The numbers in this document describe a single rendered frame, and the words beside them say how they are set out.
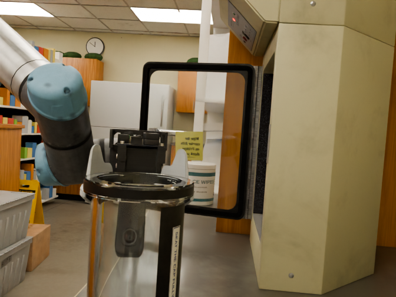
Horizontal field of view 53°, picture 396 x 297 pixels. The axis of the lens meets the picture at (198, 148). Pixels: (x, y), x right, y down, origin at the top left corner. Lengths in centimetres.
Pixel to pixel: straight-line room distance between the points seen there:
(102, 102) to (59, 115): 531
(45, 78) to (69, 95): 4
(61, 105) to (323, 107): 43
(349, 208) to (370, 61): 28
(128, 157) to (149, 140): 3
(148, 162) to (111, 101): 536
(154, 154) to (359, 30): 46
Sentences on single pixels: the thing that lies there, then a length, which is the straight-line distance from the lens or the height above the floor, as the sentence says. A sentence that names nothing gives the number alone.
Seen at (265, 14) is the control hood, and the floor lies 142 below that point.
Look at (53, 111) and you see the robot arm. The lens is 57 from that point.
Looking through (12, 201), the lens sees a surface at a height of 65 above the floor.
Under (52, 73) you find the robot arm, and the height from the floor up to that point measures 128.
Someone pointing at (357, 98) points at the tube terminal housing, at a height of 129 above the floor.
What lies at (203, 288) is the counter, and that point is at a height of 94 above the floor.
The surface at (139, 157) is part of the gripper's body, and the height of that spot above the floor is 118.
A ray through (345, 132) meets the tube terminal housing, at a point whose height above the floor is 123.
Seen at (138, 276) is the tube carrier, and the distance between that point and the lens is 37.
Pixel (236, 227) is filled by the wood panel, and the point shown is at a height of 96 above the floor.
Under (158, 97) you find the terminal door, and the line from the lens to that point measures 107.
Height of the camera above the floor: 122
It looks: 3 degrees down
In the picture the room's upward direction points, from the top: 4 degrees clockwise
